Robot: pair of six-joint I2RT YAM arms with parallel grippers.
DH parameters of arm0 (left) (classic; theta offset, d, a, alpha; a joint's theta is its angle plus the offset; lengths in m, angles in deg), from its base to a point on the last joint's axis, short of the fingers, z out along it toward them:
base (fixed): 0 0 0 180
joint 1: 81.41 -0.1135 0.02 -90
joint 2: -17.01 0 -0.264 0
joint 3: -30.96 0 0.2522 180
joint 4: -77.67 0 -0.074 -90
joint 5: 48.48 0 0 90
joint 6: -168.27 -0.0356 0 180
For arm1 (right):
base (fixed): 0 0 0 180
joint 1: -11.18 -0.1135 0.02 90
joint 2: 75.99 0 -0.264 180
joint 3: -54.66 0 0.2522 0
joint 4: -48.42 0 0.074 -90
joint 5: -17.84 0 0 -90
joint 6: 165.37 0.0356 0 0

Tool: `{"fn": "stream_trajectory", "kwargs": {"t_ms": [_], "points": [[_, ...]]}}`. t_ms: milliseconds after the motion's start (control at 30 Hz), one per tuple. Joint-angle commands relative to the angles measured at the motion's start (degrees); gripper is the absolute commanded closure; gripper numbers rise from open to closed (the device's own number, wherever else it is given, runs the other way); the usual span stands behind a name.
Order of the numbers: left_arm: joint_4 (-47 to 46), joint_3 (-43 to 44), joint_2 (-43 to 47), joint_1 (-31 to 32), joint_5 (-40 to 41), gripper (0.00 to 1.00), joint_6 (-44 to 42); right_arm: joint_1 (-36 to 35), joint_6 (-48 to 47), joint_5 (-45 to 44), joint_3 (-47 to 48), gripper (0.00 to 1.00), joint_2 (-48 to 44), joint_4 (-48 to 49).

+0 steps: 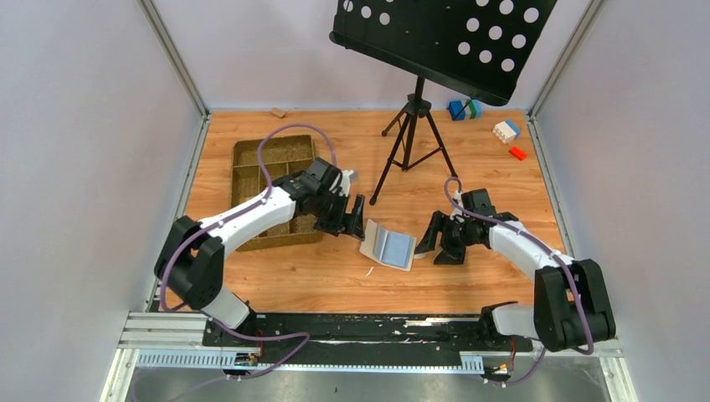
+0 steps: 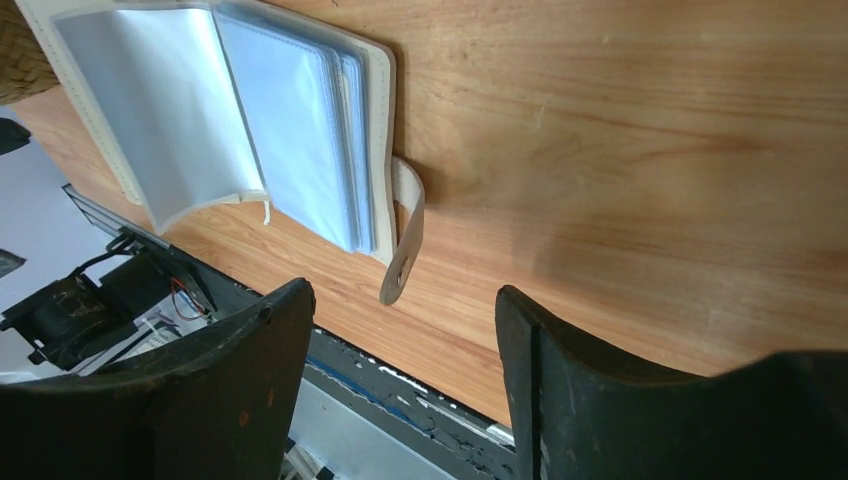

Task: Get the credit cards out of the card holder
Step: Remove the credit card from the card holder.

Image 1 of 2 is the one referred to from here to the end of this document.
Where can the red toy block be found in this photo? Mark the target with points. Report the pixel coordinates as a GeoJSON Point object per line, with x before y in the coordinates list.
{"type": "Point", "coordinates": [518, 153]}

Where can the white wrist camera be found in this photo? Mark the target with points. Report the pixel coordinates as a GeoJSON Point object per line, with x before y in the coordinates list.
{"type": "Point", "coordinates": [348, 177]}
{"type": "Point", "coordinates": [457, 198]}

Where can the woven straw divided tray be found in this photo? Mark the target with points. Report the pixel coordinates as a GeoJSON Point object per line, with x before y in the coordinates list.
{"type": "Point", "coordinates": [282, 156]}

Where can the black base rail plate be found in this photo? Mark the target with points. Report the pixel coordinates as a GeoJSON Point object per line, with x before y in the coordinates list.
{"type": "Point", "coordinates": [458, 332]}

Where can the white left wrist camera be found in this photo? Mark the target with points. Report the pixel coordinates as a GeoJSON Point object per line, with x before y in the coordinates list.
{"type": "Point", "coordinates": [348, 177]}

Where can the small wooden block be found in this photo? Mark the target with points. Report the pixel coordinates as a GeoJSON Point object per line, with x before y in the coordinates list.
{"type": "Point", "coordinates": [279, 113]}

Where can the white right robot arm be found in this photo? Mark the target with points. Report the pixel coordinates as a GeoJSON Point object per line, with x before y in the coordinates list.
{"type": "Point", "coordinates": [571, 308]}

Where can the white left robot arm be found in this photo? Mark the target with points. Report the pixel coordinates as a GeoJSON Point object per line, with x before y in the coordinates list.
{"type": "Point", "coordinates": [191, 262]}

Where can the black music stand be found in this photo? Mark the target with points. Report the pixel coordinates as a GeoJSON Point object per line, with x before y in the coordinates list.
{"type": "Point", "coordinates": [476, 48]}

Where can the white blue toy block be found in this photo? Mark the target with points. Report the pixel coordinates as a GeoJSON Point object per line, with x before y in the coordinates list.
{"type": "Point", "coordinates": [506, 131]}

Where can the blue green toy block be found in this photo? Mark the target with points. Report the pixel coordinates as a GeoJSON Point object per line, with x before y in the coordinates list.
{"type": "Point", "coordinates": [461, 110]}

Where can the beige leather card holder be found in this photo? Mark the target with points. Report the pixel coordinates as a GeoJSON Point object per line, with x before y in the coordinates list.
{"type": "Point", "coordinates": [387, 247]}

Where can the white slotted cable duct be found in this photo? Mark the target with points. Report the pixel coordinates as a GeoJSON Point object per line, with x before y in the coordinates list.
{"type": "Point", "coordinates": [176, 359]}

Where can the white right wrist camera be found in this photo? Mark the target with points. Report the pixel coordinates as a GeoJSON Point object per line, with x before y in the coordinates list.
{"type": "Point", "coordinates": [457, 198]}

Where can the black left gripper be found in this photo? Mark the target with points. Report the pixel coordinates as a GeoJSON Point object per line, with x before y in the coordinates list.
{"type": "Point", "coordinates": [347, 224]}

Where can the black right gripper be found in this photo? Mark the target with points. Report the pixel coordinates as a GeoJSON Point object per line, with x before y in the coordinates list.
{"type": "Point", "coordinates": [450, 255]}

